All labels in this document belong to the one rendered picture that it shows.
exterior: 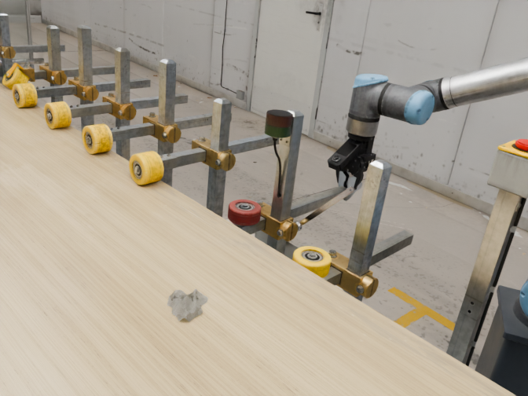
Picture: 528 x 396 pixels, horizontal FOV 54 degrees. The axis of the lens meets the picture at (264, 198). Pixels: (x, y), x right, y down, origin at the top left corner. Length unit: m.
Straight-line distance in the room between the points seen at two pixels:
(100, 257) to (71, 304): 0.15
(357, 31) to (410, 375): 3.75
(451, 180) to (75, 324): 3.43
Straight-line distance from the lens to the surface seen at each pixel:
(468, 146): 3.94
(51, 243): 1.12
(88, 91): 2.00
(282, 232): 1.29
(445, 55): 3.98
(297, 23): 4.89
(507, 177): 0.94
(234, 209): 1.25
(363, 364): 0.87
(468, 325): 1.09
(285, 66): 5.01
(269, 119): 1.17
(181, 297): 0.94
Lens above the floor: 1.46
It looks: 25 degrees down
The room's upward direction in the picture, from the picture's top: 7 degrees clockwise
